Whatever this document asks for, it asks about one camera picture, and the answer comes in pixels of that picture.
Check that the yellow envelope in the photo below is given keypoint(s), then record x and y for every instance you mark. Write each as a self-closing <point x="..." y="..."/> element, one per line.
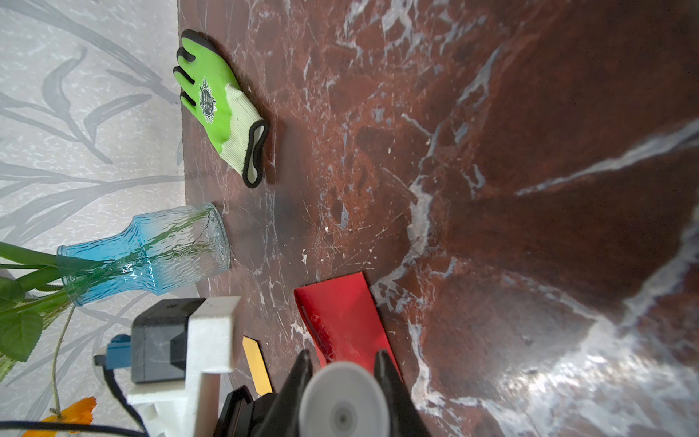
<point x="258" y="369"/>

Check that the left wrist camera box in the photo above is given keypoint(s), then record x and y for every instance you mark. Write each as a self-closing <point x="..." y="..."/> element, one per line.
<point x="166" y="372"/>

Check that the blue glass vase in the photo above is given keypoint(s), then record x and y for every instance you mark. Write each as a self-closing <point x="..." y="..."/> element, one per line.
<point x="158" y="252"/>

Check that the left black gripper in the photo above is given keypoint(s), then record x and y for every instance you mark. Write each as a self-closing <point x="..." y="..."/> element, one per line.
<point x="241" y="416"/>

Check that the artificial flower bouquet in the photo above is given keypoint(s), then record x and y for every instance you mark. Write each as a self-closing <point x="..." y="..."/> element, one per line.
<point x="48" y="287"/>

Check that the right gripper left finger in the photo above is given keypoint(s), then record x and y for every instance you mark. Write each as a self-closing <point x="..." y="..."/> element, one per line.
<point x="277" y="414"/>

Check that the red envelope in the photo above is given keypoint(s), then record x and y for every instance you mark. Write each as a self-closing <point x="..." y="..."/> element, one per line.
<point x="343" y="320"/>

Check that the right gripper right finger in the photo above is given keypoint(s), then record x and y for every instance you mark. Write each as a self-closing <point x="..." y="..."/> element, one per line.
<point x="404" y="419"/>

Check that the green work glove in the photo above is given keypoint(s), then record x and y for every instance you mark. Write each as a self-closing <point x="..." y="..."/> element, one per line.
<point x="211" y="93"/>

